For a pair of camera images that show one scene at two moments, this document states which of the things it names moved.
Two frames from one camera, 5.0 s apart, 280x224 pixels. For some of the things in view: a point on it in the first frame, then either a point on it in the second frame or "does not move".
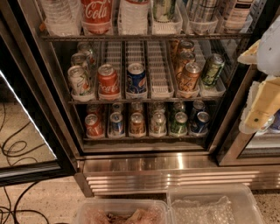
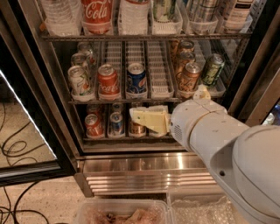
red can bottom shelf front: [94, 125] does not move
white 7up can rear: [84, 47] does not move
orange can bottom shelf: [136, 124] does not move
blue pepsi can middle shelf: [136, 80] does not move
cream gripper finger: [250, 55] → [201, 94]
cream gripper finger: [262, 104] → [155, 117]
